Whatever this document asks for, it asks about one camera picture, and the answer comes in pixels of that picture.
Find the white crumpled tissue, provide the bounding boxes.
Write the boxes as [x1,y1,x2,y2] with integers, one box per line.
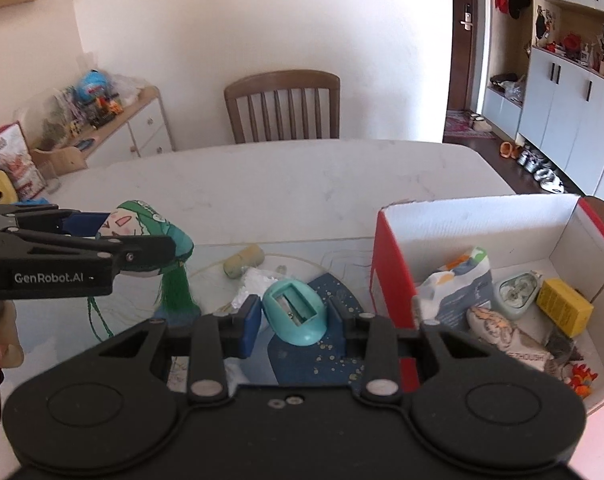
[229,266,283,312]

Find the red and white paper bag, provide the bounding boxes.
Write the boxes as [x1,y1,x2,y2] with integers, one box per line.
[0,121,46,201]

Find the green-haired plush doll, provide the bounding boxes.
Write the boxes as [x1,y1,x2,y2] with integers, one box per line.
[84,199,203,339]

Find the white drawer cabinet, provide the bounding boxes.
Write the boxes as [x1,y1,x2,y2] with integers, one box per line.
[84,85,177,169]

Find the teal pencil sharpener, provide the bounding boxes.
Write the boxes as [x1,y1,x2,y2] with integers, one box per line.
[262,280,329,347]

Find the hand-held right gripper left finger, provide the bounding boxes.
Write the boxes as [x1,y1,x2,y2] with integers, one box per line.
[99,294,263,406]

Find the beige cork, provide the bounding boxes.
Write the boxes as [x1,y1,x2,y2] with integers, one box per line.
[223,244,265,279]

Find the pile of small toys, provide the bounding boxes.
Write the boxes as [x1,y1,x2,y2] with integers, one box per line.
[17,72,148,137]

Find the small orange toy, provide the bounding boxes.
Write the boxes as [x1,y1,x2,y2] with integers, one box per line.
[564,363,597,399]

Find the wooden chair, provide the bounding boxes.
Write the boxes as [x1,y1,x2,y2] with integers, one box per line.
[224,70,341,145]

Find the black and white sneakers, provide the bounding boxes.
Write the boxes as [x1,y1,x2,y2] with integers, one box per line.
[516,145,568,194]

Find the blue round toy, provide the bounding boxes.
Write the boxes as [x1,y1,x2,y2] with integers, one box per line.
[77,69,114,101]

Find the person's left hand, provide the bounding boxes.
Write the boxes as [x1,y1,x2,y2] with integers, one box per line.
[0,300,26,394]

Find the dark wooden door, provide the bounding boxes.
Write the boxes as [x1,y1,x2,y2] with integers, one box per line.
[444,0,493,142]

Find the small dark object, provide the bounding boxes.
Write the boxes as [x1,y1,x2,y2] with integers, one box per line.
[544,330,585,376]

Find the grey cabinet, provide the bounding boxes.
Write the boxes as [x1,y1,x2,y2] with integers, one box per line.
[482,0,604,202]

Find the small printed pouch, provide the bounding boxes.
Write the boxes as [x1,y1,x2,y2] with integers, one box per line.
[466,306,553,374]

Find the white and blue packet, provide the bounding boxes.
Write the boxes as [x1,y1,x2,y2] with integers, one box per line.
[413,246,494,334]

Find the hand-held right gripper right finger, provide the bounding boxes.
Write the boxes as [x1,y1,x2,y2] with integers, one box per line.
[327,297,475,406]

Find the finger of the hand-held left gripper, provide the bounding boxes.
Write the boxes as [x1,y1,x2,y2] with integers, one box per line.
[12,229,177,278]
[0,203,112,237]

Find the red and white cardboard box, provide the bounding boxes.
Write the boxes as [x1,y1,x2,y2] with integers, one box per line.
[369,193,604,417]

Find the patterned rug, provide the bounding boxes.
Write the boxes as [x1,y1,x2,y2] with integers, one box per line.
[443,110,497,141]

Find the wooden organizer box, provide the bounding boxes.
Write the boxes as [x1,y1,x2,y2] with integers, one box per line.
[29,140,91,176]

